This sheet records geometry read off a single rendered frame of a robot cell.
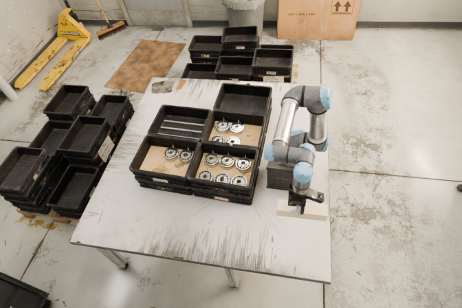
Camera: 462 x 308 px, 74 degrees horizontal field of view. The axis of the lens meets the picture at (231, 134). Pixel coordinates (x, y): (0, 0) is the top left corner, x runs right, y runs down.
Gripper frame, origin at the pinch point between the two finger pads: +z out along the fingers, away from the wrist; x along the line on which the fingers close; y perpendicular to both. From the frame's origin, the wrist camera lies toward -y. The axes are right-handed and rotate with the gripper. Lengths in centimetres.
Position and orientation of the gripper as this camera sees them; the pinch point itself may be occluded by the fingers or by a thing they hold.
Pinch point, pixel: (302, 208)
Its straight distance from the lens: 159.7
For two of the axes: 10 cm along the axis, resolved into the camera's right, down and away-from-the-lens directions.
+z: 1.0, 6.4, 7.6
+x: -1.7, 7.7, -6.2
